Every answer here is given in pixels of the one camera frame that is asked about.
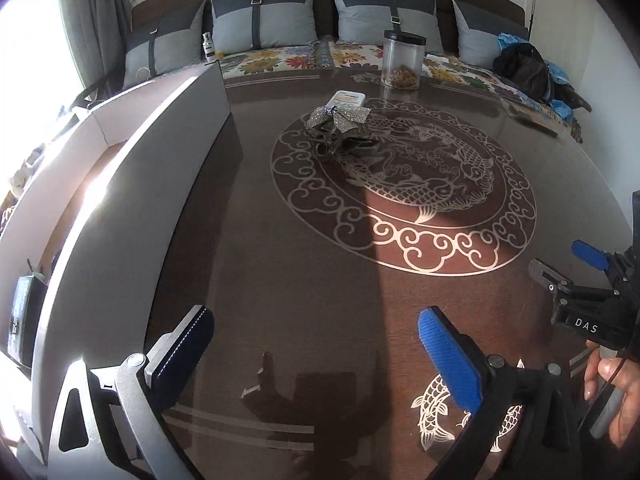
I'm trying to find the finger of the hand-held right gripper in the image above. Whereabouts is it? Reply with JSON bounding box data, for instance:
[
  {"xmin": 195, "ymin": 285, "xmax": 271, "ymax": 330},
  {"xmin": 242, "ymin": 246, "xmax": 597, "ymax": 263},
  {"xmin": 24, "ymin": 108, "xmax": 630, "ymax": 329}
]
[
  {"xmin": 529, "ymin": 258, "xmax": 576, "ymax": 302},
  {"xmin": 571, "ymin": 240, "xmax": 613, "ymax": 273}
]

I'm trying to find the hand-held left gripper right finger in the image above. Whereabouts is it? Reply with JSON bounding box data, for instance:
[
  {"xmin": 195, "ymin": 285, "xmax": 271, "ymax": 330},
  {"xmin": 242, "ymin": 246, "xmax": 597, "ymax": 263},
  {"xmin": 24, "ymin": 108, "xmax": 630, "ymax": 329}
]
[{"xmin": 417, "ymin": 306, "xmax": 583, "ymax": 480}]

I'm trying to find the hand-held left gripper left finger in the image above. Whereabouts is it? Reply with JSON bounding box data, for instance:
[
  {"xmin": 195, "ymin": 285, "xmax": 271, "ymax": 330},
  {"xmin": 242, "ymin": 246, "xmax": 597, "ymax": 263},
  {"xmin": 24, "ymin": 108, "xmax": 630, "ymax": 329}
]
[{"xmin": 47, "ymin": 305, "xmax": 216, "ymax": 480}]

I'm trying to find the black printed box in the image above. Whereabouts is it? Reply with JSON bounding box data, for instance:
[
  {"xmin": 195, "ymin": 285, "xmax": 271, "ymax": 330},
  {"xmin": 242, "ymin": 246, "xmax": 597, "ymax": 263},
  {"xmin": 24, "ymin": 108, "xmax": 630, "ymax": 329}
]
[{"xmin": 7, "ymin": 275, "xmax": 48, "ymax": 368}]

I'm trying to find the large white cardboard box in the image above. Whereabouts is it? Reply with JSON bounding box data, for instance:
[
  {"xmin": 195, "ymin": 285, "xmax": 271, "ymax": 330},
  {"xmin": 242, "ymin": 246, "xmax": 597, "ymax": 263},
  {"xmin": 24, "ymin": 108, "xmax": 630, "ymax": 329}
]
[{"xmin": 0, "ymin": 62, "xmax": 236, "ymax": 461}]

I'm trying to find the brown patterned glass desktop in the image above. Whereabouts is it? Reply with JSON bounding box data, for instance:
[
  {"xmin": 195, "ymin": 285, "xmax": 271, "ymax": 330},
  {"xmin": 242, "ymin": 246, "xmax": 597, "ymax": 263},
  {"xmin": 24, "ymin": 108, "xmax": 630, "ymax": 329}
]
[{"xmin": 145, "ymin": 67, "xmax": 640, "ymax": 480}]

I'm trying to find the person's right hand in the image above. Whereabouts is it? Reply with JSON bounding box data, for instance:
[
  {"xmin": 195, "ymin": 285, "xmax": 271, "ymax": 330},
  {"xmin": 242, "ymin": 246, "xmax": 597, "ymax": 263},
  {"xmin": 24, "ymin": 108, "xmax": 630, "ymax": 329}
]
[{"xmin": 582, "ymin": 345, "xmax": 640, "ymax": 448}]

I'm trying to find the glossy magazine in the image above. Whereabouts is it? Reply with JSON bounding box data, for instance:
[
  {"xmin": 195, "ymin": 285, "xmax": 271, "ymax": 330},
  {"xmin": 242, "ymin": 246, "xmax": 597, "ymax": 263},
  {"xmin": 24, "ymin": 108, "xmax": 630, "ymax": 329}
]
[{"xmin": 500, "ymin": 97, "xmax": 560, "ymax": 136}]

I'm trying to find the black bag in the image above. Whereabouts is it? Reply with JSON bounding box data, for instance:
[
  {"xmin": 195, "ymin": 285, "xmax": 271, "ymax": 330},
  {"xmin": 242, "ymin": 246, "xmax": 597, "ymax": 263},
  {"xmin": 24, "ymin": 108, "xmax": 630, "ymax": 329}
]
[{"xmin": 492, "ymin": 42, "xmax": 551, "ymax": 103}]

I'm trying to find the blue garment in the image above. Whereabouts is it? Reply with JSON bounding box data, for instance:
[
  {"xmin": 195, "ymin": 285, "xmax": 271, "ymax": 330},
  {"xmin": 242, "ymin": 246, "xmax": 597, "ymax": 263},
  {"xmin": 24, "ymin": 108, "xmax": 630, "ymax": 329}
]
[{"xmin": 495, "ymin": 32, "xmax": 576, "ymax": 121}]

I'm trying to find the silver sparkly bow hair clip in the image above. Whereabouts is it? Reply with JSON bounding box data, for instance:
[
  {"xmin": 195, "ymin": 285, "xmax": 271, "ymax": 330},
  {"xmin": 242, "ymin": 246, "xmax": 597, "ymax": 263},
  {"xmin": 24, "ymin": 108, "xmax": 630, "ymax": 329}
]
[{"xmin": 306, "ymin": 104, "xmax": 373, "ymax": 136}]

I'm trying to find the clear jar with black lid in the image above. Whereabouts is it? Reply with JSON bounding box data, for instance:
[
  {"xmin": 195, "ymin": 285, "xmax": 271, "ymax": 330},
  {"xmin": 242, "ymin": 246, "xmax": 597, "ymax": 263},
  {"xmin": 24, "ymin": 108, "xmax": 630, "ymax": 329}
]
[{"xmin": 381, "ymin": 30, "xmax": 427, "ymax": 91}]

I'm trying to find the white lotion bottle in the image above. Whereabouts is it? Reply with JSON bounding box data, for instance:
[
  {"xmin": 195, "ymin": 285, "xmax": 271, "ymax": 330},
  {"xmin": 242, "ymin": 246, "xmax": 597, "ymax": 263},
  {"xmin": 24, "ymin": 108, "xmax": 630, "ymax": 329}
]
[{"xmin": 327, "ymin": 90, "xmax": 368, "ymax": 111}]

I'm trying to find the floral sofa blanket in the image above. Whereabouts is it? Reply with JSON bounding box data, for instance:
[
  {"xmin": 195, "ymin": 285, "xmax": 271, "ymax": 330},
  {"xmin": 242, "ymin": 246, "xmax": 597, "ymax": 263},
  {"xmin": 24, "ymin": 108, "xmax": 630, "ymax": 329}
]
[{"xmin": 220, "ymin": 42, "xmax": 583, "ymax": 141}]

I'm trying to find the grey curtain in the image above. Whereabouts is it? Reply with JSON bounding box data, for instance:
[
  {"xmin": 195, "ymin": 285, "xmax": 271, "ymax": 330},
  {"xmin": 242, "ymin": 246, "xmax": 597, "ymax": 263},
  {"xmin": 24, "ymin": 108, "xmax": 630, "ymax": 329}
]
[{"xmin": 57, "ymin": 0, "xmax": 133, "ymax": 96}]

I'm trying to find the grey two-tone strap pillow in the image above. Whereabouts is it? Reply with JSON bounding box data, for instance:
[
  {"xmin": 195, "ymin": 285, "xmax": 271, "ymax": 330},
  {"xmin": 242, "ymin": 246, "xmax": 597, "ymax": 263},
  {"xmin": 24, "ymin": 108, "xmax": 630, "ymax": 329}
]
[
  {"xmin": 327, "ymin": 0, "xmax": 446, "ymax": 56},
  {"xmin": 451, "ymin": 0, "xmax": 530, "ymax": 68},
  {"xmin": 210, "ymin": 0, "xmax": 319, "ymax": 56},
  {"xmin": 122, "ymin": 0, "xmax": 207, "ymax": 88}
]

